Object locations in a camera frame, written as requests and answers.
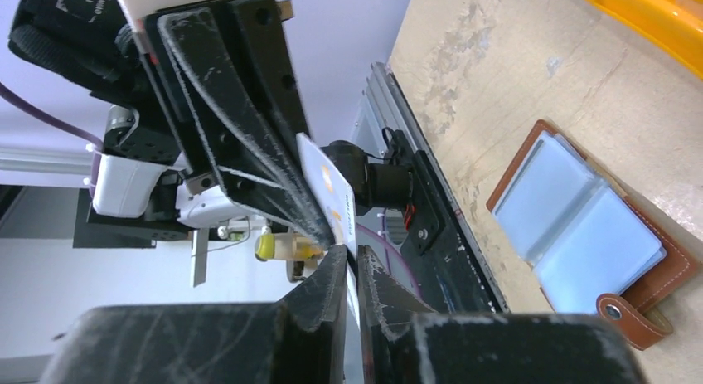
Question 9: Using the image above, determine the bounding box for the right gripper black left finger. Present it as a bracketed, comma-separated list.
[41, 245, 347, 383]

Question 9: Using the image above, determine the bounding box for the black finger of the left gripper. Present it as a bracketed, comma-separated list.
[143, 0, 334, 247]

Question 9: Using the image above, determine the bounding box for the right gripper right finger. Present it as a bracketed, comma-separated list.
[356, 245, 646, 383]

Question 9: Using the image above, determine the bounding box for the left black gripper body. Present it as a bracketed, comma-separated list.
[8, 0, 181, 165]

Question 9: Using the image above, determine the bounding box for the white credit card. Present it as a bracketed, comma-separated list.
[296, 133, 357, 252]

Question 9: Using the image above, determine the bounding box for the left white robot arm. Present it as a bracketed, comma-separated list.
[8, 0, 333, 246]

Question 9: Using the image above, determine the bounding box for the orange double plastic bin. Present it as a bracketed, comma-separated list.
[585, 0, 702, 77]

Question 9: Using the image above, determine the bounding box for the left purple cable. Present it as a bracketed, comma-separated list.
[0, 81, 105, 152]

